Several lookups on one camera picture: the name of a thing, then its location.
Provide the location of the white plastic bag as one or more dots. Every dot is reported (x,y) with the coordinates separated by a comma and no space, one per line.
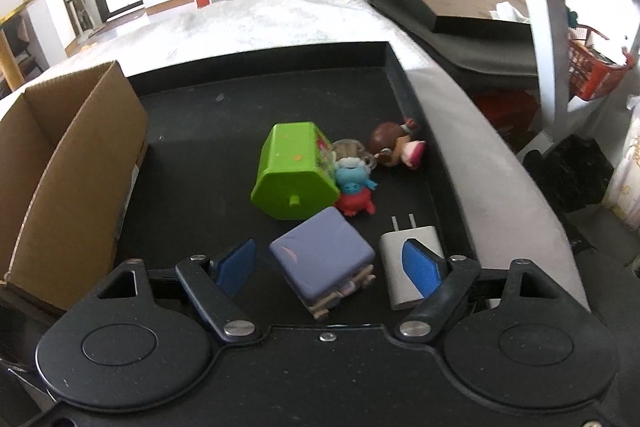
(625,177)

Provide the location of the brown cardboard box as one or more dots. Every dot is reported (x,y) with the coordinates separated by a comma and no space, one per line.
(75,147)

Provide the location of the grey table frame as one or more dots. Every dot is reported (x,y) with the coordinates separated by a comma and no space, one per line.
(547,22)

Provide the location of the black tray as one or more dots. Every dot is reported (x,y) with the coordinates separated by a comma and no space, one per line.
(210,117)

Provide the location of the black bag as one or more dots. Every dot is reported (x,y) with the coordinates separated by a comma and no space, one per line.
(575,177)

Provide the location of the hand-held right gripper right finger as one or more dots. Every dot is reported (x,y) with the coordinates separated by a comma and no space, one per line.
(421,268)

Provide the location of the green cube block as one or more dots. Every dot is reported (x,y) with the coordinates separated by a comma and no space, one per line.
(290,167)

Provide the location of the red plastic basket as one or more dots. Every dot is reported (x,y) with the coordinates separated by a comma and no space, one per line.
(597,74)

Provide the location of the red box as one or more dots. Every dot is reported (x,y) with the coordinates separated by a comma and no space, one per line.
(507,112)

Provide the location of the purple cube bunny toy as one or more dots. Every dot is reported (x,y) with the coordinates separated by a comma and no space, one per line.
(320,252)

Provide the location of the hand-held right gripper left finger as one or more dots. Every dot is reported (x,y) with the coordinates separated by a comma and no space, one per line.
(236,266)

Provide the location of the white wall charger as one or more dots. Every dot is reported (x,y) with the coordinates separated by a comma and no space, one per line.
(392,268)

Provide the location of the brown-haired doll figure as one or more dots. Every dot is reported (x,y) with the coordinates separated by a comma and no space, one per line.
(387,138)

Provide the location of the red and blue monster toy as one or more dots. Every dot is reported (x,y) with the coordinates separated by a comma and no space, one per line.
(352,193)

